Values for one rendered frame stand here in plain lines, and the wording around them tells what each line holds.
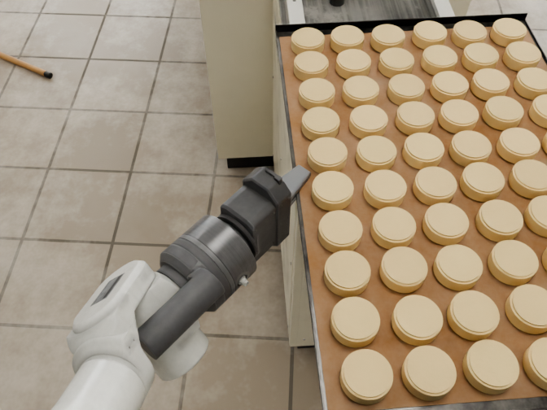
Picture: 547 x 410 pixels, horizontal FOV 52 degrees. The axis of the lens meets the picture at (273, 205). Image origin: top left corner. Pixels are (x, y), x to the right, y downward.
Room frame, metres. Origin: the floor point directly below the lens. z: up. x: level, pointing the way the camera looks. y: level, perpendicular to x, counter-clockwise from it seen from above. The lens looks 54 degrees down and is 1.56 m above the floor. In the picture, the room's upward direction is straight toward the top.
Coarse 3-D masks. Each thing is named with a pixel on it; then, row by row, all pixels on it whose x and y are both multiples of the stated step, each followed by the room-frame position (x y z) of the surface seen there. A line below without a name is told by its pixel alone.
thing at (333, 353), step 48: (288, 48) 0.69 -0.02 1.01; (288, 96) 0.59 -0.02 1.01; (336, 96) 0.59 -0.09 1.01; (384, 96) 0.59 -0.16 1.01; (432, 96) 0.59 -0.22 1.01; (480, 240) 0.35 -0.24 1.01; (528, 240) 0.35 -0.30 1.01; (384, 288) 0.28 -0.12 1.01; (432, 288) 0.28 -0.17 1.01; (480, 288) 0.28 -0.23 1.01; (384, 336) 0.23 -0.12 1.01; (528, 336) 0.23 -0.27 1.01; (336, 384) 0.18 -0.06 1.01; (528, 384) 0.18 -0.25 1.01
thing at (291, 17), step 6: (288, 0) 0.97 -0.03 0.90; (294, 0) 0.97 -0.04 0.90; (300, 0) 0.97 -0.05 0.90; (288, 6) 0.96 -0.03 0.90; (294, 6) 0.96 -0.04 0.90; (300, 6) 0.96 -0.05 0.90; (288, 12) 0.94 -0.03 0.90; (294, 12) 0.94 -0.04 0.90; (300, 12) 0.94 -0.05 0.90; (288, 18) 0.93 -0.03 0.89; (294, 18) 0.92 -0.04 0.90; (300, 18) 0.92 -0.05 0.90
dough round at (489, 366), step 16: (480, 352) 0.20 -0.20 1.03; (496, 352) 0.20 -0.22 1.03; (512, 352) 0.20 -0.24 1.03; (464, 368) 0.19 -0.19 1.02; (480, 368) 0.19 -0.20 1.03; (496, 368) 0.19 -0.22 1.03; (512, 368) 0.19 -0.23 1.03; (480, 384) 0.17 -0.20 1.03; (496, 384) 0.17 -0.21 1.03; (512, 384) 0.17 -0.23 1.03
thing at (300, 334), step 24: (312, 0) 1.06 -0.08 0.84; (336, 0) 1.04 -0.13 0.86; (360, 0) 1.06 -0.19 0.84; (384, 0) 1.06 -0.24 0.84; (408, 0) 1.06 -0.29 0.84; (288, 144) 0.76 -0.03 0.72; (288, 168) 0.74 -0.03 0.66; (288, 240) 0.69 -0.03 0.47; (288, 264) 0.67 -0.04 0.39; (288, 288) 0.64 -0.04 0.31; (288, 312) 0.62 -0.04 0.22; (288, 336) 0.61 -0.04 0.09; (312, 336) 0.58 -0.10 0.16
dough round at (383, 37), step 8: (384, 24) 0.72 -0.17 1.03; (376, 32) 0.70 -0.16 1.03; (384, 32) 0.70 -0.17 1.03; (392, 32) 0.70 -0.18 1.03; (400, 32) 0.70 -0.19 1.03; (376, 40) 0.69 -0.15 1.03; (384, 40) 0.69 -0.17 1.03; (392, 40) 0.69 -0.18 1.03; (400, 40) 0.69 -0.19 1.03; (376, 48) 0.68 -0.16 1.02; (384, 48) 0.68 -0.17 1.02
